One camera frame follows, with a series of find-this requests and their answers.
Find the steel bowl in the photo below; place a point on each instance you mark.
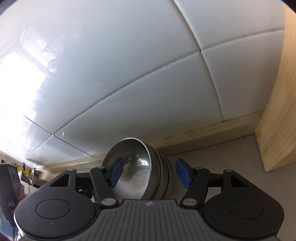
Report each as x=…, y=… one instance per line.
x=146, y=173

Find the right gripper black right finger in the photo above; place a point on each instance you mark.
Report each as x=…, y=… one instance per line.
x=197, y=181

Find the wooden knife block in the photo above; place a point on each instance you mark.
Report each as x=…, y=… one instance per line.
x=275, y=133

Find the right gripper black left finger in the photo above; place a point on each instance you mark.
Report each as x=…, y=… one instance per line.
x=77, y=189

